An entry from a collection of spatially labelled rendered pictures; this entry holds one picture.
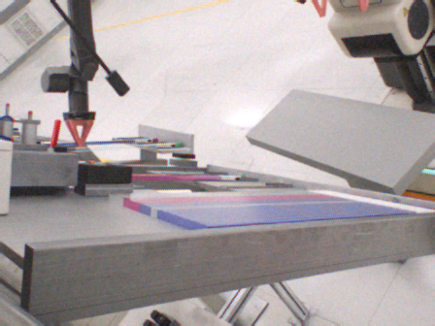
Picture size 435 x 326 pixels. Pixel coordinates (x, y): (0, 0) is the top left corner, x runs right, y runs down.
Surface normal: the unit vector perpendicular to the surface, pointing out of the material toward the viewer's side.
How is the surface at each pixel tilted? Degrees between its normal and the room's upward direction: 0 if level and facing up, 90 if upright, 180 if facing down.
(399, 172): 0
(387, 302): 0
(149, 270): 90
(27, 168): 90
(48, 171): 90
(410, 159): 0
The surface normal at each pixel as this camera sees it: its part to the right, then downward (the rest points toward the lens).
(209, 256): 0.63, 0.10
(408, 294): -0.51, -0.69
